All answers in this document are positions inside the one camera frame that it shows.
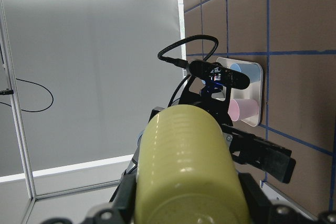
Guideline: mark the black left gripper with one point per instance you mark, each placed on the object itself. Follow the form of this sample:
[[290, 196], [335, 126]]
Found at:
[[245, 148]]

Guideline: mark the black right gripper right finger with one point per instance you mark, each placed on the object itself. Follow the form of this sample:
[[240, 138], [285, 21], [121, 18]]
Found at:
[[257, 202]]

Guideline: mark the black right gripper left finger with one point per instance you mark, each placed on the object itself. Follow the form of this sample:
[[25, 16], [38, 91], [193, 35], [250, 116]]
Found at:
[[123, 203]]

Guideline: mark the yellow plastic cup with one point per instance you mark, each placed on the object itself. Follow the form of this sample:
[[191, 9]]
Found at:
[[185, 171]]

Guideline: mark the pink plastic cup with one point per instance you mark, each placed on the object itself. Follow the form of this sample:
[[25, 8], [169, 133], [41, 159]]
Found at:
[[240, 109]]

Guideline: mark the blue plastic cup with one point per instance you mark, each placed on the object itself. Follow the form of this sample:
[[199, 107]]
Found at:
[[250, 69]]

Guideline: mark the white plastic tray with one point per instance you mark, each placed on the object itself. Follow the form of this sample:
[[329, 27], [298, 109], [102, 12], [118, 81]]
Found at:
[[254, 91]]

